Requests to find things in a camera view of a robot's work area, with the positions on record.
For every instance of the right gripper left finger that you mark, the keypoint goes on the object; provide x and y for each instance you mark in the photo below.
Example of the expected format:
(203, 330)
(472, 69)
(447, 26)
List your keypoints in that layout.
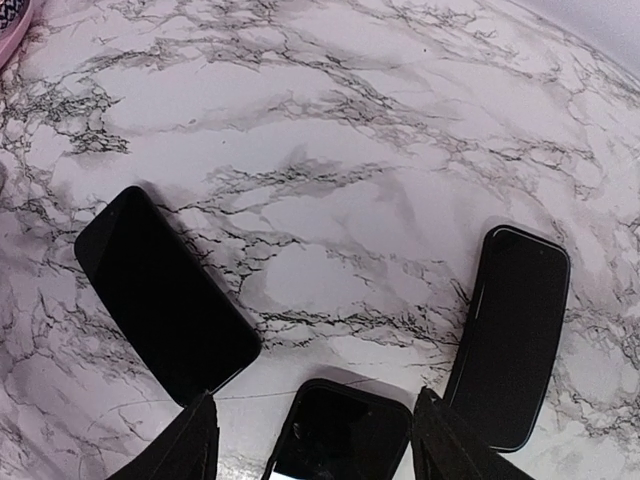
(186, 449)

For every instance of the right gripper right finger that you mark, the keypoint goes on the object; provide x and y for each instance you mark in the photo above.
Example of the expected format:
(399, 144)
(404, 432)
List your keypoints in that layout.
(445, 447)

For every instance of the black phone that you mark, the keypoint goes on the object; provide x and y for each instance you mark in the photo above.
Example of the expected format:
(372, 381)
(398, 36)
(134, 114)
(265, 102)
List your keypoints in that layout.
(334, 431)
(185, 329)

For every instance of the black phone case camera cutouts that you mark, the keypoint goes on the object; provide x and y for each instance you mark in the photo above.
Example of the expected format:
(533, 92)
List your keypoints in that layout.
(511, 336)

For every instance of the pink plate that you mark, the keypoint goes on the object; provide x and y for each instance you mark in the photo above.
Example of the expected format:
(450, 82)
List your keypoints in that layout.
(11, 38)

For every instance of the patterned red bowl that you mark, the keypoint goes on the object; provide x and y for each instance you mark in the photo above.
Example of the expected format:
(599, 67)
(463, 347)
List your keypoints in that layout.
(10, 11)

